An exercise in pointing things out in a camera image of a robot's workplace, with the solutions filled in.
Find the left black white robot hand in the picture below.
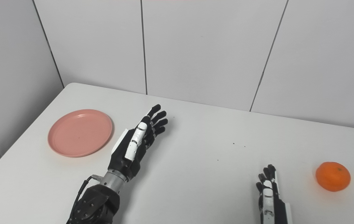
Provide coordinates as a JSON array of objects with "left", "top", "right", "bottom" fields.
[{"left": 108, "top": 104, "right": 168, "bottom": 182}]

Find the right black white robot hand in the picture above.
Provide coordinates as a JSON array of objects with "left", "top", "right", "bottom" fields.
[{"left": 256, "top": 164, "right": 293, "bottom": 224}]

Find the pink round plate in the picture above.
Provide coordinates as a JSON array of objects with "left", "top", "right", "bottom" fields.
[{"left": 48, "top": 109, "right": 114, "bottom": 158}]

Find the orange fruit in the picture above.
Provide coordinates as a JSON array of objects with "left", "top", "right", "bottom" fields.
[{"left": 316, "top": 161, "right": 351, "bottom": 192}]

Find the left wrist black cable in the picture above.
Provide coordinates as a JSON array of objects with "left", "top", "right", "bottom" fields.
[{"left": 70, "top": 174, "right": 104, "bottom": 224}]

